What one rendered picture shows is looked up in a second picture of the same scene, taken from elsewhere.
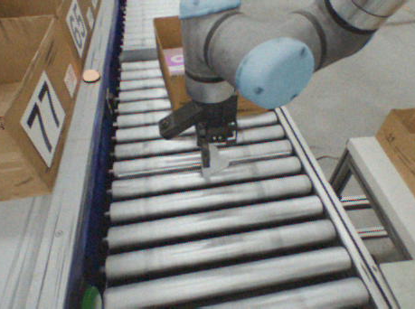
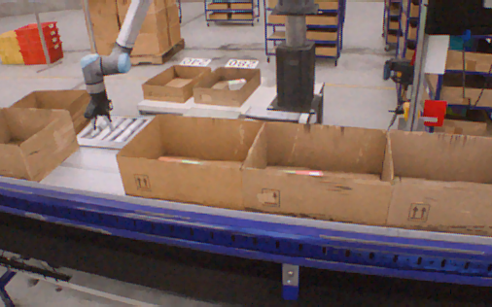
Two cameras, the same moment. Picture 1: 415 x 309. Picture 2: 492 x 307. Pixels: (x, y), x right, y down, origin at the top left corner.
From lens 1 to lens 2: 1.56 m
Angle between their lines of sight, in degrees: 50
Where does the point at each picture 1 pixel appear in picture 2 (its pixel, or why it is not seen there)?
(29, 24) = not seen: outside the picture
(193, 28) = (92, 65)
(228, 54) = (111, 63)
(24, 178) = (73, 138)
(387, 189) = (164, 106)
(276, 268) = not seen: hidden behind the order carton
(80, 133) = not seen: hidden behind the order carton
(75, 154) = not seen: hidden behind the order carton
